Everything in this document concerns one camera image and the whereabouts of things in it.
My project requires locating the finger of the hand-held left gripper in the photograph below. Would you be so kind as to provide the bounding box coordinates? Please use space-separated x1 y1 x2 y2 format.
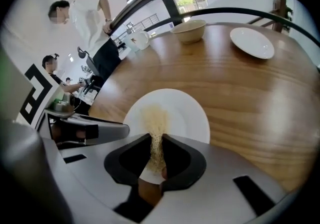
74 114 127 126
86 123 131 143

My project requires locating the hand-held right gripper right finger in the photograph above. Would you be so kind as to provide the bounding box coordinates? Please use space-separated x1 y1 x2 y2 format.
139 134 288 224

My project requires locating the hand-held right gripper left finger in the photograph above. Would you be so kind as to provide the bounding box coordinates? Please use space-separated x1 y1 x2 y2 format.
41 132 153 224

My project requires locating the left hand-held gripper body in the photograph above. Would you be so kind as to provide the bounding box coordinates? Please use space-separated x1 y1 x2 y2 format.
17 64 100 150

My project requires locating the big white plate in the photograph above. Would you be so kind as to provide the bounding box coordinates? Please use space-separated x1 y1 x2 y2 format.
229 27 275 60
123 88 211 185

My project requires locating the black office chair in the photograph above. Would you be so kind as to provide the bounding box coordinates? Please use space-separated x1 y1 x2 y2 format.
76 46 105 94

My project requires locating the white mug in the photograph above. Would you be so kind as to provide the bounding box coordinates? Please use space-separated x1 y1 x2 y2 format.
123 27 152 53

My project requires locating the wooden table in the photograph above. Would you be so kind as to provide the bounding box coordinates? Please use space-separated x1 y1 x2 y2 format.
104 0 320 69

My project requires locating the beige bowl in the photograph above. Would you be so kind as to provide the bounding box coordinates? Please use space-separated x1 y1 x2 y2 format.
170 19 207 45

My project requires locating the window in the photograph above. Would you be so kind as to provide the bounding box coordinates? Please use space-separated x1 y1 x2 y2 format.
172 0 209 14

